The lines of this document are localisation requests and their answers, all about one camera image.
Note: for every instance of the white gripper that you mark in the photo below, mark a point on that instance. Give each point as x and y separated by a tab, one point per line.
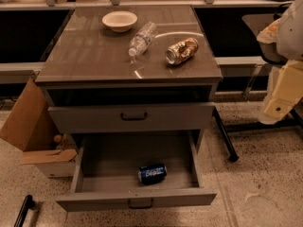
292	37

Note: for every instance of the blue pepsi can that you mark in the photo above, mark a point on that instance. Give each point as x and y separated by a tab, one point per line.
152	174

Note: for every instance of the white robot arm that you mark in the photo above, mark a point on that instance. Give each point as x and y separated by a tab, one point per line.
287	33

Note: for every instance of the grey upper drawer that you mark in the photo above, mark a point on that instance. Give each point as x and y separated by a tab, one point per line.
126	118

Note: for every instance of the gold patterned can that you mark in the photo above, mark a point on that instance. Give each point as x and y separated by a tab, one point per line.
181	51

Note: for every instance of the grey drawer cabinet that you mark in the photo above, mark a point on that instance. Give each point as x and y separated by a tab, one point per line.
90	64

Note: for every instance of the open grey middle drawer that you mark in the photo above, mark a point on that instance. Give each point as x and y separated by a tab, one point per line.
106	170

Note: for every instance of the clear plastic water bottle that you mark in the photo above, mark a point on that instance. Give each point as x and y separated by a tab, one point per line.
142	39

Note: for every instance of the white paper bowl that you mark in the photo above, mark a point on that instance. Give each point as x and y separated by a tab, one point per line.
119	21

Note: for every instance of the small round wooden ball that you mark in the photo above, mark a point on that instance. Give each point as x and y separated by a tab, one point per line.
57	138

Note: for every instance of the brown cardboard box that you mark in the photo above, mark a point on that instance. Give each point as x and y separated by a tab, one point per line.
31	129

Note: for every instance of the black bar on floor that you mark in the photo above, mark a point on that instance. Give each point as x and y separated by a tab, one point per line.
28	204

